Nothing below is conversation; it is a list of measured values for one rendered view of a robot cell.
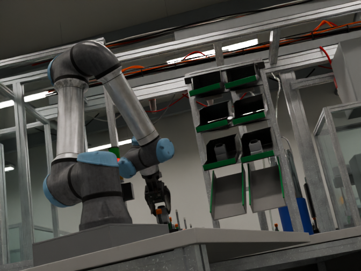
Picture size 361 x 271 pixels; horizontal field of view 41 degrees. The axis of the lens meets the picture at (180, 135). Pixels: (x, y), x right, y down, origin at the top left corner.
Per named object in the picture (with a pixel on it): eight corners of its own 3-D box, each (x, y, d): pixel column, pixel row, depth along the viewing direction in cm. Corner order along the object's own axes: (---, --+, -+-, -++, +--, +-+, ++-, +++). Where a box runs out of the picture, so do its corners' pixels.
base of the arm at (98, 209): (107, 225, 129) (103, 188, 132) (67, 235, 137) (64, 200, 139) (143, 224, 141) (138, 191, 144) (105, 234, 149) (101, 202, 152)
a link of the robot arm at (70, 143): (69, 195, 140) (72, 36, 162) (38, 207, 149) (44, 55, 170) (101, 202, 149) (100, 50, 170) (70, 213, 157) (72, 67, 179)
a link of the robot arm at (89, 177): (100, 190, 134) (94, 143, 137) (69, 201, 141) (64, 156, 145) (131, 191, 143) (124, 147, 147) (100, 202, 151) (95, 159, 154)
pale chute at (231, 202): (246, 213, 182) (243, 204, 180) (213, 220, 185) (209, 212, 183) (245, 171, 206) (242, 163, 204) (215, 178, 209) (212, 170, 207)
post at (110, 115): (131, 249, 208) (103, 42, 239) (124, 250, 208) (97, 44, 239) (132, 250, 211) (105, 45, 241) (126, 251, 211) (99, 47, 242)
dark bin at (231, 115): (228, 125, 194) (223, 107, 194) (196, 133, 198) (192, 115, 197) (235, 115, 221) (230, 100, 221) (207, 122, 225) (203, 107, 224)
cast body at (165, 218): (167, 221, 193) (165, 204, 195) (157, 223, 193) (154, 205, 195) (171, 223, 200) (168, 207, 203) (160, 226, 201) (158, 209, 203)
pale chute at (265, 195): (287, 206, 181) (284, 196, 179) (252, 213, 184) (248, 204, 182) (281, 164, 205) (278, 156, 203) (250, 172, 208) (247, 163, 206)
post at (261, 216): (274, 257, 288) (228, 48, 331) (267, 258, 289) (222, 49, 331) (274, 257, 293) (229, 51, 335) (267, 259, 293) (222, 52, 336)
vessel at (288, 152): (304, 196, 263) (288, 130, 275) (279, 201, 264) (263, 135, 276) (302, 200, 276) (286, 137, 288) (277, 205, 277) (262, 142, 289)
